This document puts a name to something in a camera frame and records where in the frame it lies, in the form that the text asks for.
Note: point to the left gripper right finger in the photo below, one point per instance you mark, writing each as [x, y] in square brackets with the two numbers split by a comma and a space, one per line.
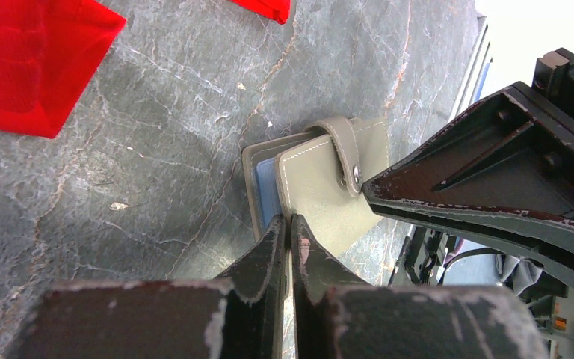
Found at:
[339, 315]

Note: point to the red kung fu t-shirt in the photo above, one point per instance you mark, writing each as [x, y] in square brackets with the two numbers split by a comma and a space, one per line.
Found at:
[49, 51]

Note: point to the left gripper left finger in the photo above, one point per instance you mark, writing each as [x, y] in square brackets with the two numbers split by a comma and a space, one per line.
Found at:
[237, 314]

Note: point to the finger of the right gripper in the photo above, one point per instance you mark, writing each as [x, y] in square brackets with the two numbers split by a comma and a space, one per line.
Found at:
[501, 173]

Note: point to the aluminium frame rail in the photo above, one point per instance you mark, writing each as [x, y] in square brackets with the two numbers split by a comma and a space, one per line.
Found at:
[476, 71]

